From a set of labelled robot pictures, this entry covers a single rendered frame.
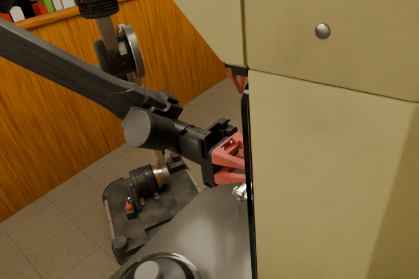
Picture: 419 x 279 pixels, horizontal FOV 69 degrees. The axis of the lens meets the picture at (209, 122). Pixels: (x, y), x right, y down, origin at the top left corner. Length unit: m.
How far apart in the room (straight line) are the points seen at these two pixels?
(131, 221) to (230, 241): 1.11
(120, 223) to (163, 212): 0.23
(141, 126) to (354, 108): 0.33
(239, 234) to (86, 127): 1.97
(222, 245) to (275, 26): 0.55
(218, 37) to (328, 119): 0.10
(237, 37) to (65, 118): 2.23
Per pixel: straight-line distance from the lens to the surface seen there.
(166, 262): 0.40
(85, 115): 2.49
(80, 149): 2.56
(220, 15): 0.24
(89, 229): 2.16
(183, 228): 0.73
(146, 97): 0.55
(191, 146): 0.49
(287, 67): 0.22
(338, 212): 0.27
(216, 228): 0.72
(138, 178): 1.72
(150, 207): 1.75
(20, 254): 2.27
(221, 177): 0.47
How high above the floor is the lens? 1.50
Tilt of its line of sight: 32 degrees down
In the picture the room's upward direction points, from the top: 8 degrees counter-clockwise
